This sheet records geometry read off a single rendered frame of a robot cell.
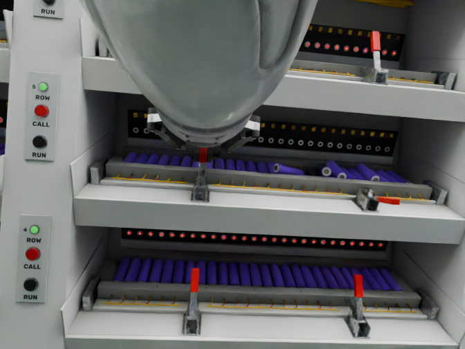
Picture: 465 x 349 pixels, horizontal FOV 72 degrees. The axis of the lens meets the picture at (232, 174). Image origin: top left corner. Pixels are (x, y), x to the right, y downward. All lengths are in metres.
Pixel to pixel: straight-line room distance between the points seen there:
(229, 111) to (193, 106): 0.02
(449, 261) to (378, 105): 0.29
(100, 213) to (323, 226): 0.33
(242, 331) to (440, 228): 0.35
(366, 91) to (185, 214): 0.33
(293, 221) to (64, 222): 0.33
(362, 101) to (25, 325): 0.59
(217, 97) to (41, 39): 0.42
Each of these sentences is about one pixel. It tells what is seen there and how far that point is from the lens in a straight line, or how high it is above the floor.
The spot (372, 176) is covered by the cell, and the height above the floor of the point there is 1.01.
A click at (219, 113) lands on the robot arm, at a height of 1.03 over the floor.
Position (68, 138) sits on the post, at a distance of 0.51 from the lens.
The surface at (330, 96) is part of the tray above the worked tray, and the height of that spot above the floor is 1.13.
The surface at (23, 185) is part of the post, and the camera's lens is 0.54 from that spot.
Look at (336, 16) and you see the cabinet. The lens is 0.80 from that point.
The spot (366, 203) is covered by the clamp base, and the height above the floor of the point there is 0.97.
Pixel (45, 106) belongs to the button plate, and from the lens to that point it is 0.53.
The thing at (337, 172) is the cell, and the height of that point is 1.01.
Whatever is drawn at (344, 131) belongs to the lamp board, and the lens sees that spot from 0.69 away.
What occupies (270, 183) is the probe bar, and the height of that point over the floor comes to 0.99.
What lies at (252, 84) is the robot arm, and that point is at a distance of 0.16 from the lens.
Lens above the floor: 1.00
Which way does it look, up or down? level
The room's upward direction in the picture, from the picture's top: 4 degrees clockwise
